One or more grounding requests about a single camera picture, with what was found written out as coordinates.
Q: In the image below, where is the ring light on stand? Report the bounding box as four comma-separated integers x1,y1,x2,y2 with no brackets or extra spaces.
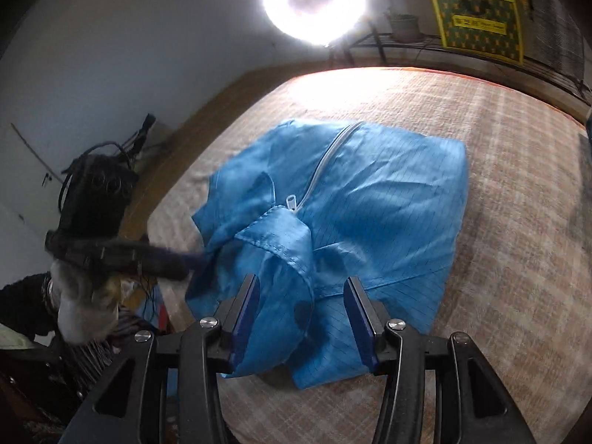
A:
261,0,368,70

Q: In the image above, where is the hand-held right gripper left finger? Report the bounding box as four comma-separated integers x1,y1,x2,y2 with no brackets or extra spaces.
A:
60,274,259,444

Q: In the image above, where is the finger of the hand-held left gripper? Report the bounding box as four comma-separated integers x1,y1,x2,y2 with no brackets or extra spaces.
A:
139,239,211,284

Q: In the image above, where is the light blue zip jacket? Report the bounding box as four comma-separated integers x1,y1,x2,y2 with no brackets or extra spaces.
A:
186,118,470,389

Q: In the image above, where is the person's striped dark clothing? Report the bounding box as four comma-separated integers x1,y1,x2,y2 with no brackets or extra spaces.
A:
46,312,160,394

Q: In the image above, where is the yellow green patterned box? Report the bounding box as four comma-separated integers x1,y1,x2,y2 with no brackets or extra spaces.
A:
428,0,524,64

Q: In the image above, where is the beige plaid blanket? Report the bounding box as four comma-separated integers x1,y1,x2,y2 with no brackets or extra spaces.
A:
148,67,592,444

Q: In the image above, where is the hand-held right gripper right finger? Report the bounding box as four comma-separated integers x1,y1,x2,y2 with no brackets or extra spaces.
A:
344,276,537,444

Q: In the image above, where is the black metal clothes rack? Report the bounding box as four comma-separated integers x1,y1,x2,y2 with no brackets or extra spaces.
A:
344,18,592,121

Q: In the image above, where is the dark pot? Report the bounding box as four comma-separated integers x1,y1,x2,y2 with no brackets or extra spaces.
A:
386,11,421,42

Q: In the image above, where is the person's left hand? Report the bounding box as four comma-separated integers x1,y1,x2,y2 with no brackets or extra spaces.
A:
48,259,125,345

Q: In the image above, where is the person's left forearm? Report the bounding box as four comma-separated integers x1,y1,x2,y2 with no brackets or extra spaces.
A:
0,273,63,343

